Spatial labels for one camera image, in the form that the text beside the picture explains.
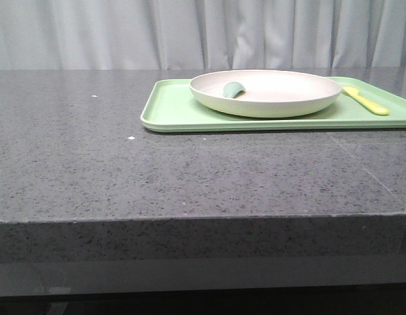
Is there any pale green plastic spoon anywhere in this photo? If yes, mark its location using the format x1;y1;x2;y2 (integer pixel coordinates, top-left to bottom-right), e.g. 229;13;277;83
223;81;246;98

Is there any cream round plate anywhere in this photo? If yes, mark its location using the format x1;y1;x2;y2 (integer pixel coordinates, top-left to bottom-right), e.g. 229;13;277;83
189;70;342;118

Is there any yellow plastic fork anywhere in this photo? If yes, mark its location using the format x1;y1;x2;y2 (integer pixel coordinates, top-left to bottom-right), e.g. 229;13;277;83
342;86;390;116

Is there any light green serving tray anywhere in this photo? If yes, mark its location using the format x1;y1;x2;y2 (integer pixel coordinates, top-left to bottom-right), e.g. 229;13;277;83
141;77;406;133

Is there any white curtain backdrop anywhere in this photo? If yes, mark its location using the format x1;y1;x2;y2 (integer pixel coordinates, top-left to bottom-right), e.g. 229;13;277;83
0;1;406;70

